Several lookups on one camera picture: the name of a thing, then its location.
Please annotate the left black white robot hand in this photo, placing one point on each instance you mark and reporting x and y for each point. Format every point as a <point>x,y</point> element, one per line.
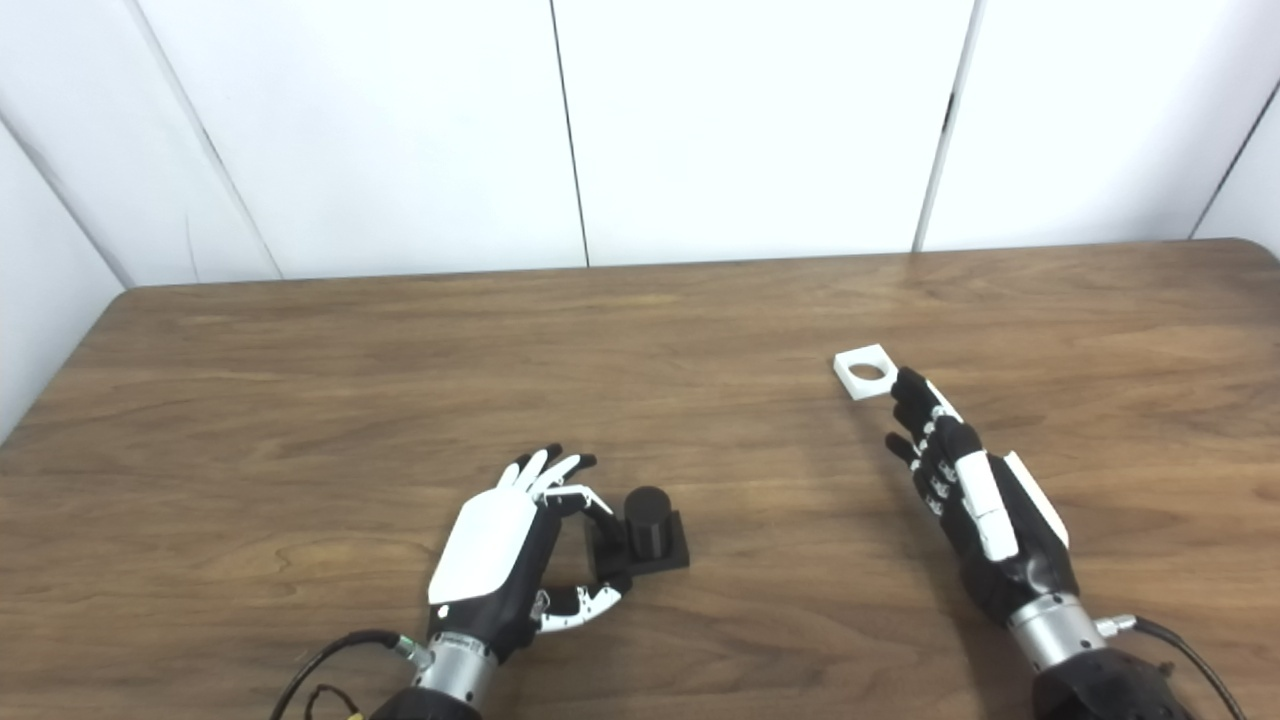
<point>490,550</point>

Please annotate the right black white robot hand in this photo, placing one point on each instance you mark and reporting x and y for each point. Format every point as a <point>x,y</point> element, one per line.
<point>990,520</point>

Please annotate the black peg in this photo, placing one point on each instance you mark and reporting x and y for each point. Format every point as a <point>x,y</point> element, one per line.
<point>650,525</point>

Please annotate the white square piece with hole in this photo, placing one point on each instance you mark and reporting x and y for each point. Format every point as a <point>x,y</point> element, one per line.
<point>858,384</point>

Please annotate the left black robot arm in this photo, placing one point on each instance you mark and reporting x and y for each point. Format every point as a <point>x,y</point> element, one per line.
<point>445,690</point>

